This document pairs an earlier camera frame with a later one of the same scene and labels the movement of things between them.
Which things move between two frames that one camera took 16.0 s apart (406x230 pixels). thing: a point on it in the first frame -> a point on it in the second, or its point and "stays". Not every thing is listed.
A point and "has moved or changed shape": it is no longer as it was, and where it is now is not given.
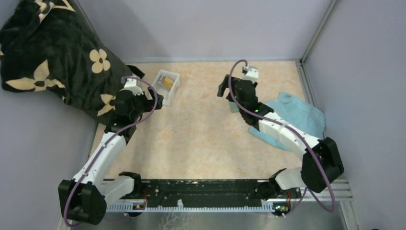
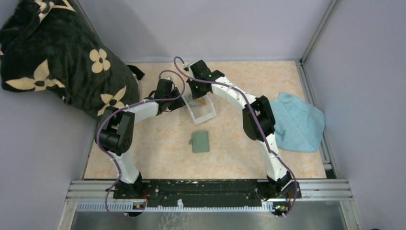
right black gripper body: x=233 y=80 -> x=196 y=90
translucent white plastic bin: x=165 y=84 -> x=198 y=111
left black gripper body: x=143 y=105 -> x=173 y=105
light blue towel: x=290 y=108 stays
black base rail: x=200 y=193 stays
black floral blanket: x=49 y=46 stays
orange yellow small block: x=168 y=81 has moved or changed shape
